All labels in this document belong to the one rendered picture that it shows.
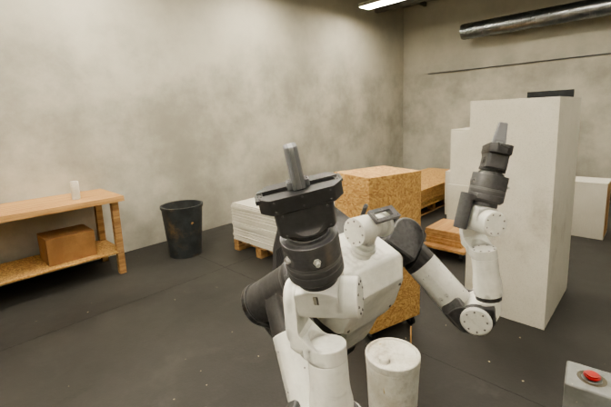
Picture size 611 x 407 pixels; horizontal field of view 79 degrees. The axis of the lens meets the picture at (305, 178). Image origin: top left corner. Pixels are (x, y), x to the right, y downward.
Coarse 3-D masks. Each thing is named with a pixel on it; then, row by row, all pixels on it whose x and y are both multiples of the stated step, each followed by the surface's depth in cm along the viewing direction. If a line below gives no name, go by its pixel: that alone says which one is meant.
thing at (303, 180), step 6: (294, 144) 49; (294, 150) 49; (294, 156) 49; (294, 162) 49; (300, 162) 50; (300, 168) 50; (300, 174) 50; (300, 180) 50; (306, 180) 51; (300, 186) 50
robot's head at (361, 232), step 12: (360, 216) 86; (384, 216) 89; (348, 228) 86; (360, 228) 83; (372, 228) 84; (384, 228) 88; (348, 240) 87; (360, 240) 84; (372, 240) 85; (360, 252) 88; (372, 252) 89
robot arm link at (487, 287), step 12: (480, 264) 97; (492, 264) 96; (480, 276) 97; (492, 276) 96; (480, 288) 98; (492, 288) 96; (468, 300) 101; (480, 300) 99; (492, 300) 97; (492, 312) 95
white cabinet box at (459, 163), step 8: (464, 128) 496; (456, 136) 479; (464, 136) 473; (456, 144) 481; (464, 144) 475; (456, 152) 482; (464, 152) 476; (456, 160) 484; (464, 160) 477; (456, 168) 486; (464, 168) 479; (456, 176) 487; (464, 176) 480; (464, 184) 482
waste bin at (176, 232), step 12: (168, 204) 482; (180, 204) 492; (192, 204) 493; (168, 216) 449; (180, 216) 448; (192, 216) 455; (168, 228) 455; (180, 228) 452; (192, 228) 458; (168, 240) 461; (180, 240) 455; (192, 240) 461; (180, 252) 459; (192, 252) 464
